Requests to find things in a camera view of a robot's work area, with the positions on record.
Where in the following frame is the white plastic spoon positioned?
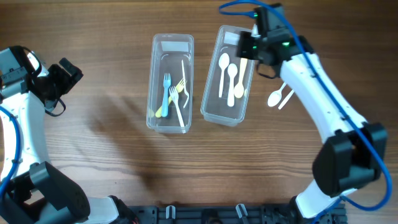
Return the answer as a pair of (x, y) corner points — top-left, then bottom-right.
(218, 53), (229, 98)
(278, 90), (295, 110)
(227, 63), (238, 107)

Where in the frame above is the white spoon handle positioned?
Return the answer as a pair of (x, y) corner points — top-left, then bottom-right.
(267, 82), (287, 107)

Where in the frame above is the yellow plastic spoon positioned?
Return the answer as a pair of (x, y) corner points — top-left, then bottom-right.
(234, 58), (248, 98)

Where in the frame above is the thin white plastic fork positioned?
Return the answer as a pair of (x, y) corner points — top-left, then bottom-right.
(181, 60), (190, 108)

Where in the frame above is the pale blue plastic fork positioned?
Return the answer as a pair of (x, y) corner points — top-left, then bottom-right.
(162, 73), (171, 117)

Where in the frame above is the yellow plastic fork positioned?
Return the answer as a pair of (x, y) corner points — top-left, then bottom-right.
(155, 79), (187, 118)

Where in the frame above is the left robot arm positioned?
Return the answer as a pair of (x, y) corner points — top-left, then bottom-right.
(1, 45), (139, 223)

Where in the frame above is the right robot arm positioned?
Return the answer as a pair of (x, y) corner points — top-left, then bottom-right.
(238, 1), (392, 223)

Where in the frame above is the right clear plastic container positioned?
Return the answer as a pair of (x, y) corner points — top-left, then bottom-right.
(200, 25), (255, 126)

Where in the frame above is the clear plastic container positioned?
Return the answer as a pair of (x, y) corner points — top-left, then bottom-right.
(146, 34), (194, 134)
(200, 25), (255, 126)

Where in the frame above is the left clear plastic container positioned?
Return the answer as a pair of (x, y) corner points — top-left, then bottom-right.
(146, 34), (194, 134)

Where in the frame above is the left blue cable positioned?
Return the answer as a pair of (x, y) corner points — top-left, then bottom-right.
(0, 105), (22, 200)

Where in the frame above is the blue cable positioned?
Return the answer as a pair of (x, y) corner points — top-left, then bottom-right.
(218, 0), (393, 224)
(0, 105), (22, 200)

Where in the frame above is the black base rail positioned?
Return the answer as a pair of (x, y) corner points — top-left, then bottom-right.
(130, 203), (348, 224)

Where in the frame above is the right blue cable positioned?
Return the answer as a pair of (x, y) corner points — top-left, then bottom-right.
(218, 0), (393, 224)

